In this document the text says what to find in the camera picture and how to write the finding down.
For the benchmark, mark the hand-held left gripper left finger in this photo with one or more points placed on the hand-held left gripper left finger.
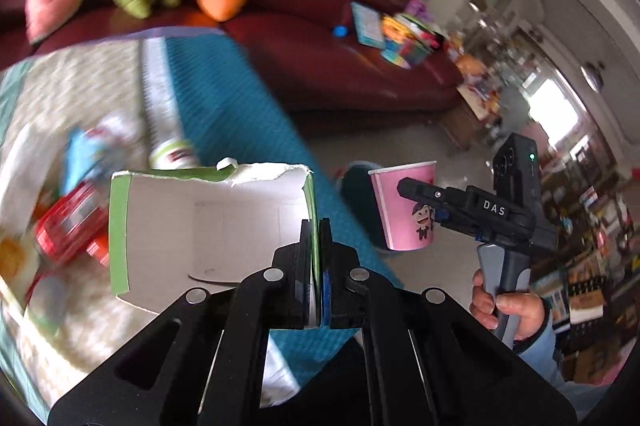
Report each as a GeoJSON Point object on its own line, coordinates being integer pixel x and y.
{"type": "Point", "coordinates": [299, 288]}

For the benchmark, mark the blue snack packet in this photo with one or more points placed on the blue snack packet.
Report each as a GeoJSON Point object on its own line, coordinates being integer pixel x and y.
{"type": "Point", "coordinates": [90, 151]}

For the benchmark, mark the person's right hand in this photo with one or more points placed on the person's right hand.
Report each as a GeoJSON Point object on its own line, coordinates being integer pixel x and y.
{"type": "Point", "coordinates": [522, 313]}

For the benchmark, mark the white plastic bag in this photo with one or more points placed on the white plastic bag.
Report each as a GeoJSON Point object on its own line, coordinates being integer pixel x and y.
{"type": "Point", "coordinates": [25, 176]}

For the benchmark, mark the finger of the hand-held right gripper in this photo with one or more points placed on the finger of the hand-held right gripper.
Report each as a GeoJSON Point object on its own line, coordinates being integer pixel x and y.
{"type": "Point", "coordinates": [457, 226]}
{"type": "Point", "coordinates": [430, 196]}

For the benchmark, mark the teal book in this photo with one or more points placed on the teal book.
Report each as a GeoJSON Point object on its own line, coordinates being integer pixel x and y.
{"type": "Point", "coordinates": [367, 23]}

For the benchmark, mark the orange white snack packet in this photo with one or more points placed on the orange white snack packet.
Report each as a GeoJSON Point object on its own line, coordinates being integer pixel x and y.
{"type": "Point", "coordinates": [11, 256]}

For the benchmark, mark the green white carton box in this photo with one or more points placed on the green white carton box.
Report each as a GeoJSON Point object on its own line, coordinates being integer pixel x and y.
{"type": "Point", "coordinates": [225, 226]}

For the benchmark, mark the blue bottle cap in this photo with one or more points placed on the blue bottle cap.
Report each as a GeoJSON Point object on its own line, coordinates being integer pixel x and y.
{"type": "Point", "coordinates": [340, 31]}

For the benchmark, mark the cluttered shelf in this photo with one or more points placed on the cluttered shelf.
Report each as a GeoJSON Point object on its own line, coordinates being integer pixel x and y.
{"type": "Point", "coordinates": [595, 246]}

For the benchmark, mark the person's right forearm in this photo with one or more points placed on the person's right forearm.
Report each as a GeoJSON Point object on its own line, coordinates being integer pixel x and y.
{"type": "Point", "coordinates": [560, 371]}

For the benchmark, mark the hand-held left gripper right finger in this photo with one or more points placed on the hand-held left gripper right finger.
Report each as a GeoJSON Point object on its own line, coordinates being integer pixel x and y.
{"type": "Point", "coordinates": [326, 298]}

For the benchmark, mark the dark red sofa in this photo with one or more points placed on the dark red sofa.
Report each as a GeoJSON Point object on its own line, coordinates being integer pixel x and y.
{"type": "Point", "coordinates": [310, 6]}

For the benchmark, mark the round ceiling lamp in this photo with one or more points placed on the round ceiling lamp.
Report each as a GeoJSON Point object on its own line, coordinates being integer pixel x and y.
{"type": "Point", "coordinates": [593, 76]}

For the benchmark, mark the wooden side table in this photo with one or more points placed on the wooden side table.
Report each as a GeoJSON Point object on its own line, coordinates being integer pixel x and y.
{"type": "Point", "coordinates": [467, 121]}

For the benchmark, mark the knitted teal beige blanket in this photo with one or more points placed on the knitted teal beige blanket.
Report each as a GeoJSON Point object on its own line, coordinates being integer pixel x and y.
{"type": "Point", "coordinates": [60, 96]}

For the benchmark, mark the colourful toy box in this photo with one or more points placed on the colourful toy box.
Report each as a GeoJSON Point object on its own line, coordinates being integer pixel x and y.
{"type": "Point", "coordinates": [410, 41]}

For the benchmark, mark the pink paper cup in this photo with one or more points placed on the pink paper cup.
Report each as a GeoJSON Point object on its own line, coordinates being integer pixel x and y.
{"type": "Point", "coordinates": [395, 206]}

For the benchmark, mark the red snack packet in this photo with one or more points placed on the red snack packet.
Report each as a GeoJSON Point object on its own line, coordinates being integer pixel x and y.
{"type": "Point", "coordinates": [65, 226]}

